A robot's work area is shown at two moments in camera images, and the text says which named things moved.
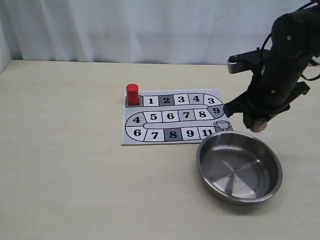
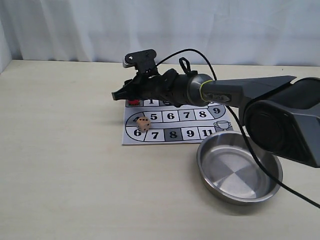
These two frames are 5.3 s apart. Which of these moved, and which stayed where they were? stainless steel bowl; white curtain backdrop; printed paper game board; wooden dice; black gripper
Moved: black gripper; wooden dice
Stayed: stainless steel bowl; white curtain backdrop; printed paper game board
